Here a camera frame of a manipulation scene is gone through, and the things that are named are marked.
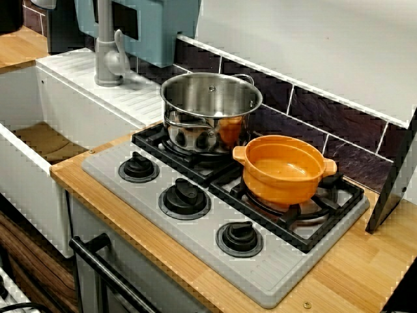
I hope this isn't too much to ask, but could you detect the orange plastic toy pot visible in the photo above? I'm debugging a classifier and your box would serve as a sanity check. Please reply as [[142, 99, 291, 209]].
[[231, 135, 338, 206]]

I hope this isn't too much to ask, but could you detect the black stove knob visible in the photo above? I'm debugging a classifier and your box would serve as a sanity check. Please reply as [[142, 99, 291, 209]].
[[214, 220, 264, 258], [117, 151, 160, 183], [158, 177, 212, 221]]

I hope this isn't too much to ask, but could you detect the stainless steel pot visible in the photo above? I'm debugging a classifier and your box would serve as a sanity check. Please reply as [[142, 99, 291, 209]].
[[159, 72, 263, 157]]

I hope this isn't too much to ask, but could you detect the grey toy stove plate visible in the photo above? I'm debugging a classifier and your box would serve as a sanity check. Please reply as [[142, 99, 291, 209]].
[[80, 125, 371, 309]]

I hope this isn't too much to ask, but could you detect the black burner grate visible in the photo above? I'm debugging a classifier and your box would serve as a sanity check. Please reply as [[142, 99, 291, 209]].
[[208, 171, 366, 254], [131, 123, 244, 188]]

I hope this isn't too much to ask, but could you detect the white oven door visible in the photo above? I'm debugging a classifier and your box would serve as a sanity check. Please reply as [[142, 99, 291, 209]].
[[70, 195, 209, 313]]

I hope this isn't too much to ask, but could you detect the teal toy cabinet box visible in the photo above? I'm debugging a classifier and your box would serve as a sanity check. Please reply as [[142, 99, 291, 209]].
[[74, 0, 203, 68]]

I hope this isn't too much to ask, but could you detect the dark tile backsplash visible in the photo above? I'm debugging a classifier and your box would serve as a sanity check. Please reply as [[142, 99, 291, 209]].
[[128, 34, 408, 196]]

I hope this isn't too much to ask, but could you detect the white toy sink unit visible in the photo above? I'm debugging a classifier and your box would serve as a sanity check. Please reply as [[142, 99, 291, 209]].
[[0, 48, 164, 258]]

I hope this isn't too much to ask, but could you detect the grey toy faucet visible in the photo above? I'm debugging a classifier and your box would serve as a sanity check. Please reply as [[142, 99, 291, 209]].
[[94, 0, 126, 87]]

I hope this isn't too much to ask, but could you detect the brown cardboard sheet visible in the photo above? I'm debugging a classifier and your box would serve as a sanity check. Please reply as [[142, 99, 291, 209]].
[[11, 121, 91, 166]]

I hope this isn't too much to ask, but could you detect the wooden kitchen countertop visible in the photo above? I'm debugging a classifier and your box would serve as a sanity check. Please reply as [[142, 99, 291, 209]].
[[50, 122, 417, 313]]

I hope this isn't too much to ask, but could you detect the black side panel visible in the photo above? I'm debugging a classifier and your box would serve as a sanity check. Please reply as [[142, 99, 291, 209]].
[[364, 109, 417, 234]]

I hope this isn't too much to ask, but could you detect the dark appliance box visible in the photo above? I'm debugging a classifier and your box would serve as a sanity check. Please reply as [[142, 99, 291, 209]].
[[47, 0, 96, 55]]

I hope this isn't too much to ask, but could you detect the black bulky object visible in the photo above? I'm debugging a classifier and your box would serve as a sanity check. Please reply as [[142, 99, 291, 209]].
[[0, 0, 25, 35]]

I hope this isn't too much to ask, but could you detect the black oven door handle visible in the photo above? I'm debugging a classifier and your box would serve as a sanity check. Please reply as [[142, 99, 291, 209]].
[[69, 233, 160, 313]]

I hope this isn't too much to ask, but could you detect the black cable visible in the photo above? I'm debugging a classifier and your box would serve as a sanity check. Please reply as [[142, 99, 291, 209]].
[[0, 301, 46, 313]]

